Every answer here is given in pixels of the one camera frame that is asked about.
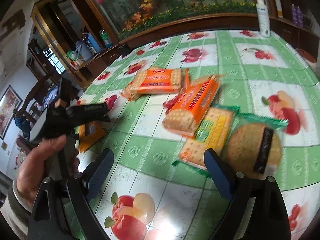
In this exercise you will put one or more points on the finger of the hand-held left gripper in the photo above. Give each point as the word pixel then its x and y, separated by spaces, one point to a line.
pixel 87 108
pixel 98 118

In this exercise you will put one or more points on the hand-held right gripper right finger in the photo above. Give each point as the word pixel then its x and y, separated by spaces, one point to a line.
pixel 218 173

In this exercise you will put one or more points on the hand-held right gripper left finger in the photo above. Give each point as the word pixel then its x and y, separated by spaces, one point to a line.
pixel 100 173

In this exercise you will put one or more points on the yellow cracker packet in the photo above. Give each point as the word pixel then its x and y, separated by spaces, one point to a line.
pixel 92 136

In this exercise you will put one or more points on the green label cracker packet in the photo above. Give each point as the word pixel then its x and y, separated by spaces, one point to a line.
pixel 208 133

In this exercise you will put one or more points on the person's left forearm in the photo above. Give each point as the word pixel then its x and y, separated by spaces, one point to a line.
pixel 13 215

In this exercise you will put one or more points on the person's left hand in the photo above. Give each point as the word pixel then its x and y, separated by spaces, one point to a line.
pixel 35 170

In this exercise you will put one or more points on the black smartphone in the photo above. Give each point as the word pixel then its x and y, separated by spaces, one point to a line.
pixel 51 95

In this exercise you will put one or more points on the dark wooden chair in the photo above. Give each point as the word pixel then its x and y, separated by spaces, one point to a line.
pixel 33 94

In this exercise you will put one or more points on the round cracker packet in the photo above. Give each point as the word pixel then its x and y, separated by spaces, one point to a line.
pixel 246 145

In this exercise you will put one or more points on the wooden counter cabinet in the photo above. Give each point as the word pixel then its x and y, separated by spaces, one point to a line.
pixel 97 62

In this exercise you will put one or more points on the green fruit print tablecloth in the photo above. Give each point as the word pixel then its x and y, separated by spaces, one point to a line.
pixel 175 197

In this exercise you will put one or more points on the green bag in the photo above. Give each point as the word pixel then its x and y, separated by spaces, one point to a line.
pixel 71 54

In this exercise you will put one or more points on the blue bottle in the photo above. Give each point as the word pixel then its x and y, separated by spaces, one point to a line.
pixel 88 42

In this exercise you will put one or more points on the orange cracker packet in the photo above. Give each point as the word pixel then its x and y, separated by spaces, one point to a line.
pixel 191 106
pixel 157 81

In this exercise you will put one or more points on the green bottle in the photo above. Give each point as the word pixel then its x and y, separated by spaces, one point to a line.
pixel 105 38

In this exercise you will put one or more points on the wooden display cabinet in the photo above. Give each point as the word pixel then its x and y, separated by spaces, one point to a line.
pixel 45 30

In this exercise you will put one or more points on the wooden shelf unit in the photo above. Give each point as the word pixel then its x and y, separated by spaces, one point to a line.
pixel 285 32

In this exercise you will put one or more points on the white spray bottle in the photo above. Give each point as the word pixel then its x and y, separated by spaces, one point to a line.
pixel 263 17

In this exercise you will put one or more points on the framed wall picture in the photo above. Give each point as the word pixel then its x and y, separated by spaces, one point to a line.
pixel 8 110

